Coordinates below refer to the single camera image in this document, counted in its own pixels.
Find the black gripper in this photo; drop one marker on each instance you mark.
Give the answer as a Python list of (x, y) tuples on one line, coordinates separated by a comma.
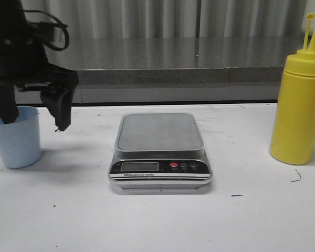
[(25, 64)]

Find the yellow squeeze bottle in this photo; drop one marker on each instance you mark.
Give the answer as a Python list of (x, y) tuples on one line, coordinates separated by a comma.
[(293, 135)]

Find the silver digital kitchen scale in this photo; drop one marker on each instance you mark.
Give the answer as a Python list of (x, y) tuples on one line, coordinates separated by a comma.
[(159, 151)]

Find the light blue plastic cup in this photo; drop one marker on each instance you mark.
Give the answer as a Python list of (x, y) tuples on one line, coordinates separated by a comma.
[(20, 140)]

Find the grey stone counter ledge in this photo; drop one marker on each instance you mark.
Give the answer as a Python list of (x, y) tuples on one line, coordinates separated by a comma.
[(171, 70)]

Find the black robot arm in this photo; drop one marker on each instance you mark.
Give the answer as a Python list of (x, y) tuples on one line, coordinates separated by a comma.
[(15, 27)]

